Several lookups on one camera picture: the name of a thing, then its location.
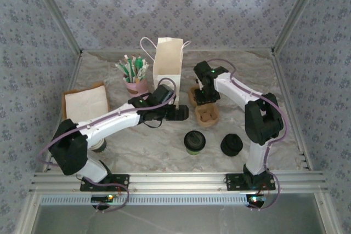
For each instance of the white paper takeout bag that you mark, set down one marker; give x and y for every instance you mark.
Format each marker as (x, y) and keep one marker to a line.
(167, 58)

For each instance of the aluminium mounting rail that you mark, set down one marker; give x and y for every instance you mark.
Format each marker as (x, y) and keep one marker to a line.
(178, 180)

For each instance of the aluminium frame leg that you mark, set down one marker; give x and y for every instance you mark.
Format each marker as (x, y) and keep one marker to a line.
(327, 217)
(27, 217)

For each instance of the small LED circuit board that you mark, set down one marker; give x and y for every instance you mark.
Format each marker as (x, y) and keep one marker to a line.
(100, 198)
(253, 199)

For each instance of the stack of black lids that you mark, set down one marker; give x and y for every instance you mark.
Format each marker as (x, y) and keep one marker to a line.
(231, 145)

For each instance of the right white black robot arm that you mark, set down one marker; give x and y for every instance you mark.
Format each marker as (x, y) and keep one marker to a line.
(263, 119)

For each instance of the cup with black lid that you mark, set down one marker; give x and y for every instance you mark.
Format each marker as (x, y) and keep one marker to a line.
(194, 139)

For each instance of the wrapped green straw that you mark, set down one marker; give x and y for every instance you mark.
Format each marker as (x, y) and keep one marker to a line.
(143, 72)
(140, 62)
(120, 68)
(128, 67)
(134, 65)

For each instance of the aluminium frame post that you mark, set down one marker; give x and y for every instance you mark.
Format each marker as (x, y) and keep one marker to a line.
(58, 12)
(296, 12)

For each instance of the pink straw holder cup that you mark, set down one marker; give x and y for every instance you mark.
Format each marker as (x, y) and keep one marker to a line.
(135, 88)

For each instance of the stack of paper cups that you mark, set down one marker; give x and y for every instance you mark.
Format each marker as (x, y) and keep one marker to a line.
(99, 146)

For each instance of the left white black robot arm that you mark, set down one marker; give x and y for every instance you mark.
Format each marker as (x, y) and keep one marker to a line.
(109, 120)

